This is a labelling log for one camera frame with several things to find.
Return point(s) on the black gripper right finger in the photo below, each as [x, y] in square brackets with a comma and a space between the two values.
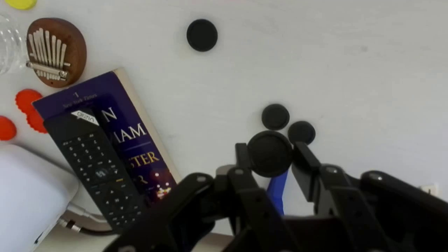
[372, 210]

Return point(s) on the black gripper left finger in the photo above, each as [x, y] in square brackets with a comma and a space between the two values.
[210, 210]

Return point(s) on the black game chip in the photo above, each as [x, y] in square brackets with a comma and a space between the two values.
[274, 116]
[201, 35]
[301, 131]
[269, 152]

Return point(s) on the red game chip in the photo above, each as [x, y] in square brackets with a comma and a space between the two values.
[26, 99]
[4, 127]
[36, 123]

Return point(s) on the yellow game chip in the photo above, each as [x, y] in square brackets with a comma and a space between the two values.
[18, 3]

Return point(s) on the dark patterned small box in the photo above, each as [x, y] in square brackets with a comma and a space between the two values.
[134, 134]

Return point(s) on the black remote control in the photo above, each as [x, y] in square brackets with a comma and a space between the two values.
[92, 172]

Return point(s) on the white plastic bin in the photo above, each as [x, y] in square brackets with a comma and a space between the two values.
[28, 200]

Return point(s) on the brown round jar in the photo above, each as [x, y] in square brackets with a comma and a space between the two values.
[56, 50]

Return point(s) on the clear plastic cup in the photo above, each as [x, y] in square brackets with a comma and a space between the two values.
[8, 42]

